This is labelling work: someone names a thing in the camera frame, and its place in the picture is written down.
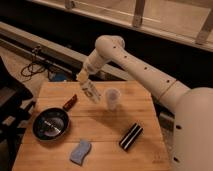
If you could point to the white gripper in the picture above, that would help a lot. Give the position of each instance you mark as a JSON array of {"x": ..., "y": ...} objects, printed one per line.
[{"x": 82, "y": 76}]

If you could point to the clear plastic bottle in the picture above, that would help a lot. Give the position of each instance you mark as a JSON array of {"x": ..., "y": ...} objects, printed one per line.
[{"x": 90, "y": 91}]

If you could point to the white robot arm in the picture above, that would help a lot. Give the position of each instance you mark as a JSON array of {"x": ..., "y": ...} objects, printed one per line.
[{"x": 192, "y": 107}]

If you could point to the blue object behind table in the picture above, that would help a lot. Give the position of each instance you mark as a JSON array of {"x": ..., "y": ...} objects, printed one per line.
[{"x": 58, "y": 77}]

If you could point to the translucent plastic cup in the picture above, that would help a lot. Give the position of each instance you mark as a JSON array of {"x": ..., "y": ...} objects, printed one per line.
[{"x": 112, "y": 96}]

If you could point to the black frying pan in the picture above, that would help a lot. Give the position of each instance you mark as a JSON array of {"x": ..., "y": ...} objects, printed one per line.
[{"x": 52, "y": 123}]

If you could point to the black chair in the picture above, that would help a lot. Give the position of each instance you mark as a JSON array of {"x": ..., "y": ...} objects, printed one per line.
[{"x": 12, "y": 94}]

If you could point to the black white striped block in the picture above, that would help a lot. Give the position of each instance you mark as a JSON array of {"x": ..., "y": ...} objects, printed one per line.
[{"x": 130, "y": 137}]

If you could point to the blue sponge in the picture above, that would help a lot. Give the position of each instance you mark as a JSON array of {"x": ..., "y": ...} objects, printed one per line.
[{"x": 80, "y": 151}]

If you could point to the metal floor rail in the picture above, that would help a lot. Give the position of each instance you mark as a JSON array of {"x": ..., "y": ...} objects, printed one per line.
[{"x": 26, "y": 41}]

